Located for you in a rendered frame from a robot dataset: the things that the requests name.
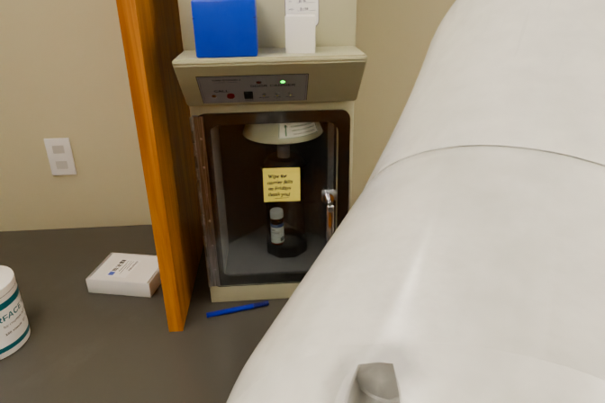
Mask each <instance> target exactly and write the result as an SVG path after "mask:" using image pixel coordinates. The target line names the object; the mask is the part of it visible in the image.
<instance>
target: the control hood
mask: <svg viewBox="0 0 605 403"><path fill-rule="evenodd" d="M366 62H367V55H366V54H365V53H364V52H362V51H361V50H360V49H358V48H357V47H356V46H330V47H315V53H289V54H286V53H285V48H261V49H258V52H257V56H256V57H236V58H198V57H197V56H196V51H195V49H192V50H184V51H183V52H182V53H181V54H179V55H178V56H177V57H176V58H175V59H174V60H173V61H172V66H173V68H174V70H175V73H176V77H177V80H178V83H179V84H180V87H181V90H182V93H183V95H184V98H185V102H186V104H187V105H188V106H203V105H231V104H258V103H311V102H339V101H355V100H356V98H357V95H358V91H359V87H360V85H361V81H362V77H363V74H364V71H365V67H366ZM283 74H309V80H308V90H307V100H304V101H276V102H249V103H203V99H202V96H201V93H200V90H199V86H198V84H197V81H196V76H253V75H283Z"/></svg>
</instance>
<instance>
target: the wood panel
mask: <svg viewBox="0 0 605 403"><path fill-rule="evenodd" d="M116 4H117V10H118V16H119V22H120V27H121V33H122V44H123V49H124V55H125V61H126V67H127V72H128V78H129V84H130V89H131V99H132V105H133V111H134V117H135V122H136V128H137V134H138V140H139V145H140V156H141V162H142V167H143V173H144V178H145V184H146V190H147V195H148V201H149V212H150V217H151V223H152V229H153V235H154V240H155V246H156V252H157V258H158V268H159V273H160V280H161V285H162V291H163V296H164V302H165V308H166V313H167V324H168V330H169V332H177V331H184V326H185V320H186V316H187V311H188V308H189V304H190V300H191V296H192V292H193V288H194V281H195V277H196V274H197V270H198V266H199V262H200V258H201V254H202V251H203V229H202V222H201V213H200V205H199V197H198V189H197V181H196V173H195V165H194V150H193V141H192V133H191V126H190V117H191V114H190V106H188V105H187V104H186V102H185V98H184V95H183V93H182V90H181V87H180V84H179V83H178V80H177V77H176V73H175V70H174V68H173V66H172V61H173V60H174V59H175V58H176V57H177V56H178V55H179V54H181V53H182V52H183V51H184V50H183V42H182V33H181V25H180V17H179V10H178V2H177V0H116Z"/></svg>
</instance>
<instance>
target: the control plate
mask: <svg viewBox="0 0 605 403"><path fill-rule="evenodd" d="M281 80H285V83H284V84H281V83H280V81H281ZM308 80H309V74H283V75H253V76H196V81H197V84H198V86H199V90H200V93H201V96H202V99H203V103H249V102H276V101H304V100H307V90H308ZM256 81H261V82H262V83H261V84H260V85H258V84H256ZM244 92H253V99H245V97H244ZM289 92H293V94H292V95H291V96H290V95H289V94H288V93H289ZM262 93H266V96H265V97H264V96H263V95H262ZM275 93H279V95H278V96H276V95H275ZM213 94H216V95H217V97H216V98H212V95H213ZM227 94H234V95H235V97H234V98H233V99H229V98H228V97H227Z"/></svg>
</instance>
